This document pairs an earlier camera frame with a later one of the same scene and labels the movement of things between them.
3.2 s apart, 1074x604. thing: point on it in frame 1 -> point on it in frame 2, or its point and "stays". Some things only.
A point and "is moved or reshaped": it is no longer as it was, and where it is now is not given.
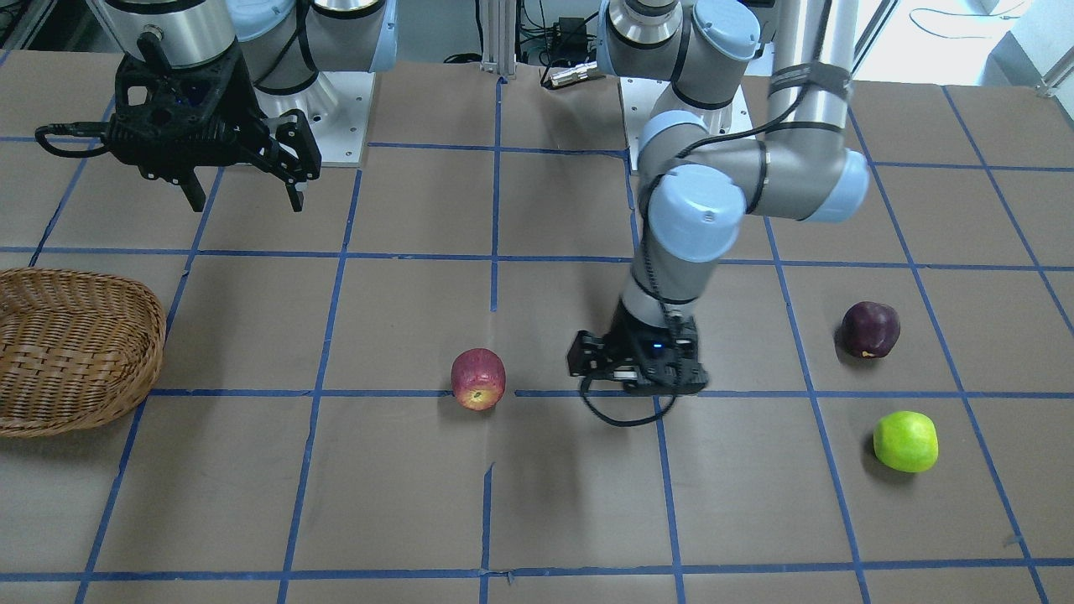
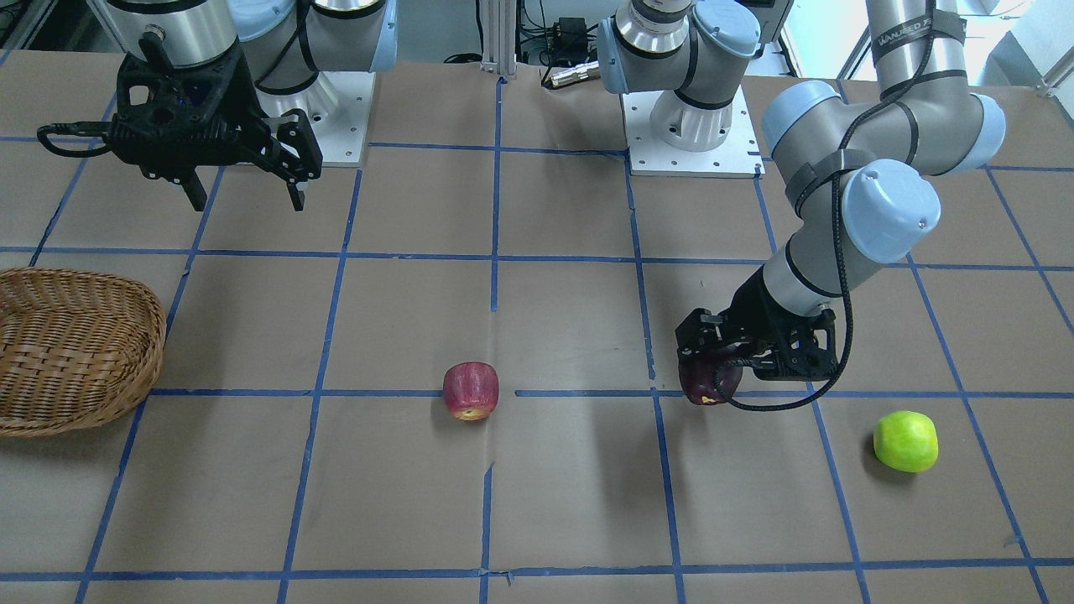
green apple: (906, 440) stays
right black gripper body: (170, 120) stays
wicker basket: (75, 349) stays
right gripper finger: (195, 193) stays
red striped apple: (478, 377) is moved or reshaped
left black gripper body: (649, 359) -> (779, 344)
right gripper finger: (293, 156) stays
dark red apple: (870, 330) -> (697, 372)
